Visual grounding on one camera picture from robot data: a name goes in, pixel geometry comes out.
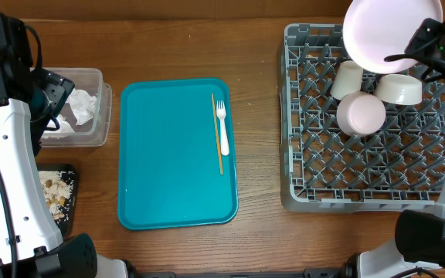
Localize white napkin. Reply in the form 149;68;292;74
42;89;97;139

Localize pink plate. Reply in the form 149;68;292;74
342;0;443;74

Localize white bowl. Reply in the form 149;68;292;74
374;74;423;105

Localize white plastic cup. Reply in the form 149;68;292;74
330;60;363;100

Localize rice and peanut scraps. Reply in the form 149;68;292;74
39;171;74;222

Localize pink bowl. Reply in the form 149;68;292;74
336;91;386;137

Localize wooden chopstick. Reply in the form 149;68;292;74
211;93;224;175

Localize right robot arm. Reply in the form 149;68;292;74
342;1;445;277

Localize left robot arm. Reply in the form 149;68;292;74
0;14;137;278

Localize black waste tray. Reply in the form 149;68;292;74
37;164;79;238

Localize grey dishwasher rack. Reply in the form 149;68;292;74
277;23;445;213

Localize clear plastic bin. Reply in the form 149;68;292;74
41;67;112;147

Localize teal plastic tray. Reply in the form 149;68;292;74
117;78;239;230

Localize white plastic fork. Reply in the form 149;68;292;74
216;100;229;156

